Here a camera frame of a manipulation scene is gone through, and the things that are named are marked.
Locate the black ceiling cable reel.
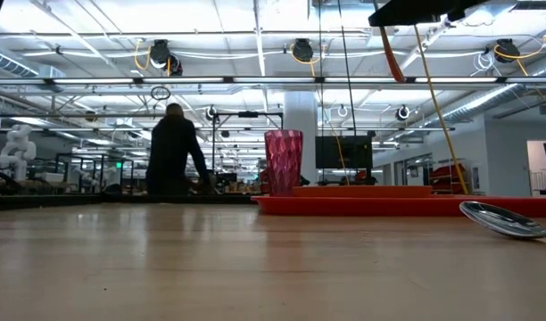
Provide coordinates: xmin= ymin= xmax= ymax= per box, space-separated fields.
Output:
xmin=292 ymin=37 xmax=315 ymax=63
xmin=148 ymin=38 xmax=172 ymax=66
xmin=494 ymin=37 xmax=522 ymax=64

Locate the long ceiling light bar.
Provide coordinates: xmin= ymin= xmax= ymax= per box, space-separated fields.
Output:
xmin=0 ymin=76 xmax=546 ymax=86

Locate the person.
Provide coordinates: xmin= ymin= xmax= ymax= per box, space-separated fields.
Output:
xmin=145 ymin=102 xmax=216 ymax=196

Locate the shelf with red bins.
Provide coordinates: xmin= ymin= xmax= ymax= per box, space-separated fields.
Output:
xmin=428 ymin=162 xmax=469 ymax=195

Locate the white robot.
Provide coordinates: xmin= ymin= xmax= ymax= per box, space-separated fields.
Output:
xmin=0 ymin=123 xmax=37 ymax=182

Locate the black monitor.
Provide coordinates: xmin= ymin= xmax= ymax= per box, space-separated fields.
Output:
xmin=315 ymin=135 xmax=374 ymax=170

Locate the red faceted plastic cup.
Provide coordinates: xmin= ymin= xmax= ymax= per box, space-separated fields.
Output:
xmin=263 ymin=129 xmax=304 ymax=197

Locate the black aluminium table frame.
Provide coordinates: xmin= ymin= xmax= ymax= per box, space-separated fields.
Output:
xmin=0 ymin=193 xmax=256 ymax=211

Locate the black hanging cable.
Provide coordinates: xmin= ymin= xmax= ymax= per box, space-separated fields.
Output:
xmin=336 ymin=0 xmax=360 ymax=137

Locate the silver air duct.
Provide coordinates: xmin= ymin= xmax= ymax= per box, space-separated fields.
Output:
xmin=0 ymin=46 xmax=67 ymax=93
xmin=424 ymin=53 xmax=546 ymax=128

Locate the red plastic tray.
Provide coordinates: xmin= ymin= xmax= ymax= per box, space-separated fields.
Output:
xmin=251 ymin=194 xmax=546 ymax=218

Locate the black workstation frame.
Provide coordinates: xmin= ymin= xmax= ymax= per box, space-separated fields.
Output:
xmin=211 ymin=111 xmax=285 ymax=184

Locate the white building column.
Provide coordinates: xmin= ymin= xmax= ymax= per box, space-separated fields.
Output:
xmin=283 ymin=91 xmax=319 ymax=185

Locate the yellow hanging cable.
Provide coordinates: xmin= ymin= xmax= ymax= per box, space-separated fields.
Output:
xmin=413 ymin=24 xmax=471 ymax=196

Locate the spoon with orange handle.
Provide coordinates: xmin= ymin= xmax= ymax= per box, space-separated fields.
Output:
xmin=459 ymin=200 xmax=546 ymax=241

